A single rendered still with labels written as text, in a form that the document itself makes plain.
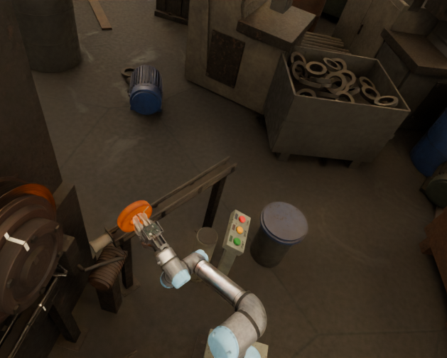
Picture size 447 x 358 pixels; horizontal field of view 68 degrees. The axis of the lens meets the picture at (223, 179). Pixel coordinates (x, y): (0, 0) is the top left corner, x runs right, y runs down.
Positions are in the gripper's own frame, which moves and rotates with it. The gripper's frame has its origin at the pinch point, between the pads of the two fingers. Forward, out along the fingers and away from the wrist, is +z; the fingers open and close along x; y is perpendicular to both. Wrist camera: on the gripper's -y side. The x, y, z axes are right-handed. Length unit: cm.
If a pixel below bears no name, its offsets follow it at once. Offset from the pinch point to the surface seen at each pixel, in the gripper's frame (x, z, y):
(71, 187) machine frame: 13.4, 28.4, -13.0
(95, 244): 15.5, 3.0, -24.8
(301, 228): -96, -51, -37
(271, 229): -79, -40, -40
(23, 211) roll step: 36.6, 7.7, 33.0
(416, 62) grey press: -304, 0, -8
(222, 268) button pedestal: -46, -41, -62
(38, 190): 29.9, 14.5, 27.7
